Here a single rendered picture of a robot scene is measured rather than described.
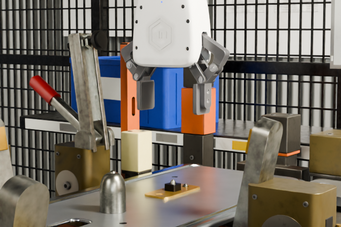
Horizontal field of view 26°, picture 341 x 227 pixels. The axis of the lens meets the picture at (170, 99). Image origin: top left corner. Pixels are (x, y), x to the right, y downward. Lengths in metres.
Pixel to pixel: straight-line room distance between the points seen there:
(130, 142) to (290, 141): 0.27
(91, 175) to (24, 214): 0.49
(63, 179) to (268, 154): 0.36
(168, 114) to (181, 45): 0.48
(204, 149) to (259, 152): 0.48
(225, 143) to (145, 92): 0.36
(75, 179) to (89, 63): 0.17
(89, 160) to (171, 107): 0.39
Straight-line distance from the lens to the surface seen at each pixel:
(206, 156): 1.33
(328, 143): 1.14
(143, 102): 1.01
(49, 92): 1.13
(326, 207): 0.83
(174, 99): 1.43
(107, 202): 0.90
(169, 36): 0.95
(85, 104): 1.07
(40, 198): 0.60
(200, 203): 0.95
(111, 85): 1.52
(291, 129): 1.22
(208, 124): 1.32
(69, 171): 1.09
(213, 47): 0.94
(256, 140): 0.84
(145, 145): 1.13
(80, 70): 1.07
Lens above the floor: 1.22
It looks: 5 degrees down
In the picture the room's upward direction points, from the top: straight up
